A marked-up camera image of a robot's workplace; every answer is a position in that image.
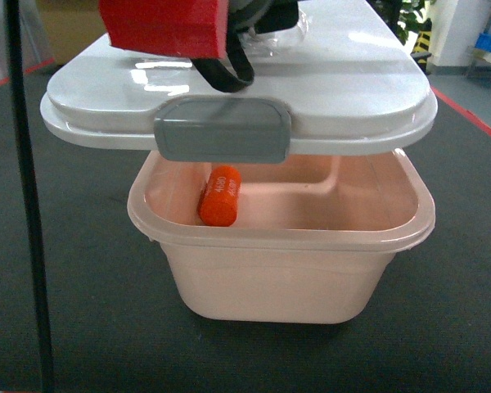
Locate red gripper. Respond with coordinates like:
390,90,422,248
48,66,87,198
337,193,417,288
98,0,228,57

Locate potted green plant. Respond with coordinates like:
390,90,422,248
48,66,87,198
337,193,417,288
367,0,432,45

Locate black cable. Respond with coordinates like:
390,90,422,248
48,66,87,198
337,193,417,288
2,0,56,393

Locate pink plastic storage box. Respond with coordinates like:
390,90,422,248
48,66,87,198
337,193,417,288
128,149,435,323

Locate yellow black striped post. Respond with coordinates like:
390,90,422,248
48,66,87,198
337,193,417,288
411,18,432,69

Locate dark grey table mat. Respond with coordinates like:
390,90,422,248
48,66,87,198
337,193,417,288
0,61,491,393

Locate white box lid grey latches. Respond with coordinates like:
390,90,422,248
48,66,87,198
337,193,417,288
40,1,438,163

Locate orange cylindrical capacitor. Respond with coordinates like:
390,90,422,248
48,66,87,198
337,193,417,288
198,165,241,227

